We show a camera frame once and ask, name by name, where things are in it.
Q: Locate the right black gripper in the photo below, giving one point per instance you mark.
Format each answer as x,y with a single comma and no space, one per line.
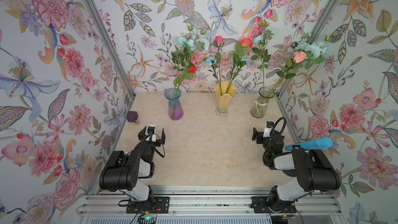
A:
257,135

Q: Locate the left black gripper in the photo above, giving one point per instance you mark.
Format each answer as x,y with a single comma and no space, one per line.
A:
142,134

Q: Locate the red rose stem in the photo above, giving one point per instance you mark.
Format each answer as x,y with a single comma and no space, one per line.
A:
187,73

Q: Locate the light blue rose stem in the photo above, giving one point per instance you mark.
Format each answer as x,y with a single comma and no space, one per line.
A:
189,51

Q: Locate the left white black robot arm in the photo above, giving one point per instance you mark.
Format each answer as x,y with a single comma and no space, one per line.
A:
124,171

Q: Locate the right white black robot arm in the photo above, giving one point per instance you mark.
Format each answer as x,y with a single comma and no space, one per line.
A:
305,162

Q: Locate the clear ribbed glass vase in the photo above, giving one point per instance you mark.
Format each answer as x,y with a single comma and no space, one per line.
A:
260,105

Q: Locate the blue purple glass vase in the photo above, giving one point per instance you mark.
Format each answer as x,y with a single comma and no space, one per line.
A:
175,111

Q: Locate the yellow ruffled glass vase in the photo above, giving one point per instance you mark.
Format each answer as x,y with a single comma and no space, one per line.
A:
224,98

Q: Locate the purple perfume bottle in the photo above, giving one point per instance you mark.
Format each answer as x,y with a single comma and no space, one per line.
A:
133,117

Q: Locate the pink rose blue carnation bouquet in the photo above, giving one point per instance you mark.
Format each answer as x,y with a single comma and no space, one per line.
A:
225,66

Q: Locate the pink and blue rose bouquet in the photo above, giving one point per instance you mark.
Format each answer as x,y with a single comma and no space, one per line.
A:
286,60

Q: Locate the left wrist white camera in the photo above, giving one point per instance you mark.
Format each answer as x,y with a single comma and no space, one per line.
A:
151,133

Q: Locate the wrist white camera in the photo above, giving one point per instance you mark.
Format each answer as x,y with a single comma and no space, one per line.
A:
268,129
151,133

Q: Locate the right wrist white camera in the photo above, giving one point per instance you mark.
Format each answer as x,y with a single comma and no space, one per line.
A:
268,129

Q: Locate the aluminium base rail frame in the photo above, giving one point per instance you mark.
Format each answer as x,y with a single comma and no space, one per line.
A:
209,205

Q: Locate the left aluminium corner post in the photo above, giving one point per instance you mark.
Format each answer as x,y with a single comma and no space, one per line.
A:
102,32

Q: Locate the aluminium corner post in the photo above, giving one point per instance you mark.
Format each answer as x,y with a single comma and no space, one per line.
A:
316,32
102,32

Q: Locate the right aluminium corner post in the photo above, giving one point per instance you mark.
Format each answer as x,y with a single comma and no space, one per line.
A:
316,32

